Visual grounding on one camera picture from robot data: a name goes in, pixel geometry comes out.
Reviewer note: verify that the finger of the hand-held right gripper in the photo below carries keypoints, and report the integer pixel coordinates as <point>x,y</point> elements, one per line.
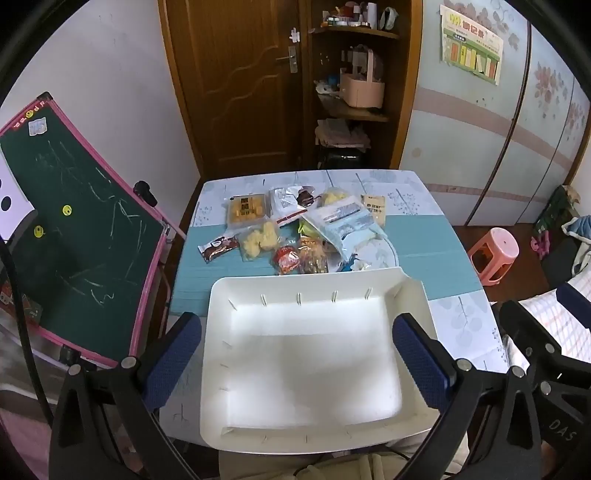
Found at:
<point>531,327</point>
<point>575,302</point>

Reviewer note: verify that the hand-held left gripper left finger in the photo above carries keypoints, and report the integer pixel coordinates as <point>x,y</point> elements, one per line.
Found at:
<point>178,350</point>

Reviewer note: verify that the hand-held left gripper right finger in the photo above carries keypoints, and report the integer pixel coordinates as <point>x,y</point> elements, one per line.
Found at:
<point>420,362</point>

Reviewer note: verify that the white plastic tray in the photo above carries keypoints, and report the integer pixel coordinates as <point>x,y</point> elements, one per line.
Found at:
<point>300,360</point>

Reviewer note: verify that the cream orange-edged biscuit packet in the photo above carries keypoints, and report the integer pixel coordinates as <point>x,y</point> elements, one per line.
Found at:
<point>314,258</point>

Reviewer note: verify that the white plaid cloth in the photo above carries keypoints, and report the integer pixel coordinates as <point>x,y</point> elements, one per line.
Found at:
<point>545,309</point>

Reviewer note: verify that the blue white tote bag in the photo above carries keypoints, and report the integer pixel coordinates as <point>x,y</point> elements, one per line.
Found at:
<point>581,244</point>

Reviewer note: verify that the pink toy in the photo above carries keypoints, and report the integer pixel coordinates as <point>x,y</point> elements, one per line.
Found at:
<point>540,243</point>

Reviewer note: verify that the pink plastic stool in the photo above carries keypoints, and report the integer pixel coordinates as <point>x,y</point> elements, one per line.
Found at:
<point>496,244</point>

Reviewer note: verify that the green printed bag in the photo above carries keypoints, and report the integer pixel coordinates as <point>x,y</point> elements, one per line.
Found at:
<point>554,210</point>

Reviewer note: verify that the floral printed tablecloth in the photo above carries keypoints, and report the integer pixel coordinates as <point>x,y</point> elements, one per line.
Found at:
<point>438,263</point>

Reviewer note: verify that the brown chocolate bar packet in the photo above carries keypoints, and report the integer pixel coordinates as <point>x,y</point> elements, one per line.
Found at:
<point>217,247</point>

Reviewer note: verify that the small blue snack packet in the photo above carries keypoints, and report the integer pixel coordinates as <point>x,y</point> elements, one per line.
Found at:
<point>349,265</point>

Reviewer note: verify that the yellow puffed snack packet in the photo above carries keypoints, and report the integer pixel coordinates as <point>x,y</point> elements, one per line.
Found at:
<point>337,198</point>
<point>261,240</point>

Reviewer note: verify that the beige trousers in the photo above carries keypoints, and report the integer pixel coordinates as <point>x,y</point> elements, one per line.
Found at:
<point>258,466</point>

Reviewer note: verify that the red snack packet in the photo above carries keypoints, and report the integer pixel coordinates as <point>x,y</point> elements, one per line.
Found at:
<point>286,261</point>

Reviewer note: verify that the clear blue-printed snack bag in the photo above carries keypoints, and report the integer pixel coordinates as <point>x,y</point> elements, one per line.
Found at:
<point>344,228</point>

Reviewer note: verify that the yellow cake packet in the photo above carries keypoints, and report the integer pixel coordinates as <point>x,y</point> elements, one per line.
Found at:
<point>247,210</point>

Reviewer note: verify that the beige cracker packet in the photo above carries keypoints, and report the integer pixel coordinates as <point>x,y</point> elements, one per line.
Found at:
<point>374,207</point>

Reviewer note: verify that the black easel knob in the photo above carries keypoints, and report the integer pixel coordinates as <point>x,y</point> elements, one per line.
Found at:
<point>145,191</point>

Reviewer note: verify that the white foil snack packet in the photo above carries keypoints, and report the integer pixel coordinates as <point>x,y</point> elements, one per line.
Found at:
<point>284,203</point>

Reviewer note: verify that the floral sliding wardrobe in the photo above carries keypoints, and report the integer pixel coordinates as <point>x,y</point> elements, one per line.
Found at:
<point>461,138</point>

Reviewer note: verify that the dark chocolate snack packet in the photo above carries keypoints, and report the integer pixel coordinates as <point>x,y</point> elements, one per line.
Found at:
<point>305,197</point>

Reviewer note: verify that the black glossy appliance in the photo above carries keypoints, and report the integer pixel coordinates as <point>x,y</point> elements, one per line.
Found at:
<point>341,159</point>

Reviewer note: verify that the white dotted panel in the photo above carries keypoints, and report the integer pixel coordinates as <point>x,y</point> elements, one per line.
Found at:
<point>11,203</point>

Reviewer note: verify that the folded pink cloths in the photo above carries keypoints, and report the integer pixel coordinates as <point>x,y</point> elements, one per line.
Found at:
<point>341,131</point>

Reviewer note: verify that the white sticker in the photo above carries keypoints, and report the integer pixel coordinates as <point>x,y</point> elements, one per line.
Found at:
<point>37,126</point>

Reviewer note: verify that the brown wooden door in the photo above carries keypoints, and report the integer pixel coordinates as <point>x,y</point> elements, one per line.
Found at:
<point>240,92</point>

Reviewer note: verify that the wooden shelf unit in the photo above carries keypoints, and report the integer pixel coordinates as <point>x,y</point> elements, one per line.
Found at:
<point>402,92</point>

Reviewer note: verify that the pink plastic basket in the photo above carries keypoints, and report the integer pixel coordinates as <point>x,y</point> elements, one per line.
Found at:
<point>360,92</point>

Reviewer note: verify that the white door hook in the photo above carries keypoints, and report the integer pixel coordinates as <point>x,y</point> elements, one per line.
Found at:
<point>294,33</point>

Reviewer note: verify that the group of small containers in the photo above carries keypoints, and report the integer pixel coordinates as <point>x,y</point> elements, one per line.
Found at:
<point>355,14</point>

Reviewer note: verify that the green chalkboard pink frame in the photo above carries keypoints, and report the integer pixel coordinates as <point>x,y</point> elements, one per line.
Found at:
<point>83,230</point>

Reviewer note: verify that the wall poster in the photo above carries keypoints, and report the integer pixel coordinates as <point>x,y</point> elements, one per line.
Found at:
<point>471,50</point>

